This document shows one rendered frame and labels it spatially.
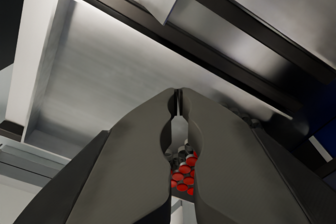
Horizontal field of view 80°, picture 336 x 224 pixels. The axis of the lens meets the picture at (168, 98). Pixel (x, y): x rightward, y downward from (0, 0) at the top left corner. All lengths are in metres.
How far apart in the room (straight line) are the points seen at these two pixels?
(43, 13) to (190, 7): 0.19
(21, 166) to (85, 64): 1.06
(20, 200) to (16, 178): 0.62
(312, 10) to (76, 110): 0.36
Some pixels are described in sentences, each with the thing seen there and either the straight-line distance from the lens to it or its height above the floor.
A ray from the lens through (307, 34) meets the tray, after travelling 0.33.
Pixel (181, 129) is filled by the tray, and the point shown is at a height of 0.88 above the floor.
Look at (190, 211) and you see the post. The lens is 0.50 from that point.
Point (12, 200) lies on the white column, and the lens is 1.90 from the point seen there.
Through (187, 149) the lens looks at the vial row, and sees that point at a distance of 0.35.
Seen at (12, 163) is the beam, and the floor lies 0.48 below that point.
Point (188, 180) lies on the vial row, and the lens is 0.38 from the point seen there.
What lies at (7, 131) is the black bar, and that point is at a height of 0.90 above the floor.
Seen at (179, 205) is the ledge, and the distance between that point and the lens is 0.55.
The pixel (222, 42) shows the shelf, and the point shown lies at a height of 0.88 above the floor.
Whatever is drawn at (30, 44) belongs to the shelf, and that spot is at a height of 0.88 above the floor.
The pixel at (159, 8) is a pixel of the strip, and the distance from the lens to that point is 0.23.
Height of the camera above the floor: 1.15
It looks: 58 degrees down
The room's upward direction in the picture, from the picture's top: 177 degrees counter-clockwise
